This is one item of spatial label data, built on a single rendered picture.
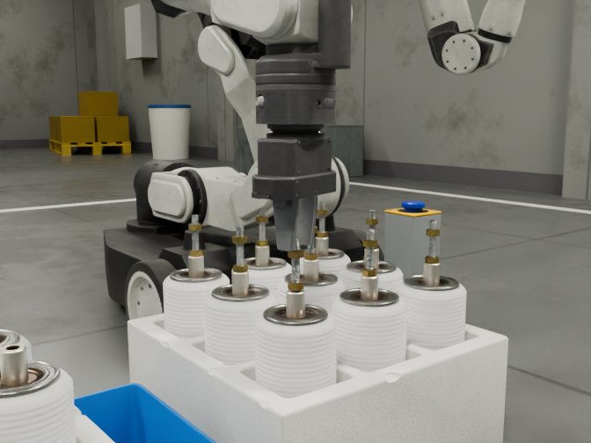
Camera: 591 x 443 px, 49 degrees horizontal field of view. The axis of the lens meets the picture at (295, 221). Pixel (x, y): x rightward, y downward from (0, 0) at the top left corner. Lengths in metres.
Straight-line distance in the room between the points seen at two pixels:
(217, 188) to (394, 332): 0.77
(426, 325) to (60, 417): 0.48
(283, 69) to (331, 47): 0.05
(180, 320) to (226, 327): 0.12
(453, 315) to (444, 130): 3.85
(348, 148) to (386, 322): 4.20
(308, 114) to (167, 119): 6.30
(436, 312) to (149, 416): 0.40
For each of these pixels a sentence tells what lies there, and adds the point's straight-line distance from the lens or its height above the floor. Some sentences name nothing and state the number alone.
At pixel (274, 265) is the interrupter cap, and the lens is 1.00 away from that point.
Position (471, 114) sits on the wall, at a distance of 4.57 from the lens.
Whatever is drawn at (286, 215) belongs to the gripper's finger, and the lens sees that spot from 0.72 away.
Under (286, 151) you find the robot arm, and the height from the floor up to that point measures 0.44.
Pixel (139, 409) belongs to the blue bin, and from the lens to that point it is 0.94.
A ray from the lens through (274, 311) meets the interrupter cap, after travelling 0.77.
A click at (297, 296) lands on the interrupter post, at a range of 0.75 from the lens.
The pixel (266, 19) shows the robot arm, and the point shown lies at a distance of 0.69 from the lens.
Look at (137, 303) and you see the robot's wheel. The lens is 1.37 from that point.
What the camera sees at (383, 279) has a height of 0.24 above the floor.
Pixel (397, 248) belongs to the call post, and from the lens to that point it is 1.15.
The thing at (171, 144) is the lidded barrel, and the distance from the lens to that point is 6.99.
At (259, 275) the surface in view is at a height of 0.24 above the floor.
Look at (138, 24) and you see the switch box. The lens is 8.22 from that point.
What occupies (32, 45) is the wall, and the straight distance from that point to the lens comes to 9.98.
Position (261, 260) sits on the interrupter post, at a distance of 1.01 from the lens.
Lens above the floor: 0.48
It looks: 9 degrees down
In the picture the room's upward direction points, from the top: straight up
